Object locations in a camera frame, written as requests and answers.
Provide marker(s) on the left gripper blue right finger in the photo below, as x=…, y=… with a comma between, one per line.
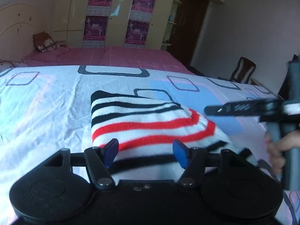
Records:
x=181, y=152

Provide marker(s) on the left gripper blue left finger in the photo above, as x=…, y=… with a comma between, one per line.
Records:
x=109, y=152

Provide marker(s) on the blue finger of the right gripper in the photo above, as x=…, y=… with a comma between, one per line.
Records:
x=244, y=108

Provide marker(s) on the striped knit child sweater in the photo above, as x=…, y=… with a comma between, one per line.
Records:
x=145, y=129

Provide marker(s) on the person's right hand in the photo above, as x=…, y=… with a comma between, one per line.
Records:
x=276, y=150

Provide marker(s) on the wooden bed footboard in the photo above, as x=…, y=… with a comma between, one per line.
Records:
x=257, y=84

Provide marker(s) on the dark wooden chair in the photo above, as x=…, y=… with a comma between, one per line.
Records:
x=243, y=72

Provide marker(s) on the patterned white bed sheet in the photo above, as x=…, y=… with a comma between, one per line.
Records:
x=51, y=173

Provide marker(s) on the pink bed sheet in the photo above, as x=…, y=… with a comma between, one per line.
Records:
x=108, y=56

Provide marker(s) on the dark brown wooden door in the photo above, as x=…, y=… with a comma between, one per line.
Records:
x=188, y=21

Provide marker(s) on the lower right purple poster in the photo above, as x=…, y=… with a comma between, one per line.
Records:
x=136, y=33

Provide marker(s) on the lower left purple poster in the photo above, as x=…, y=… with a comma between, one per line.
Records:
x=95, y=28

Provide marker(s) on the cream wardrobe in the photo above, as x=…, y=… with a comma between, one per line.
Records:
x=70, y=16

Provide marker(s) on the cream corner shelf unit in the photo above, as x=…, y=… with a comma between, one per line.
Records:
x=170, y=24

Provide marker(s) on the white patterned pillow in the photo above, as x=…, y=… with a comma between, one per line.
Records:
x=8, y=64

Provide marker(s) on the upper right purple poster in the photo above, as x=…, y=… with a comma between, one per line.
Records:
x=143, y=5

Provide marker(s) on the cream rounded headboard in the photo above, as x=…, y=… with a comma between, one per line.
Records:
x=19, y=22

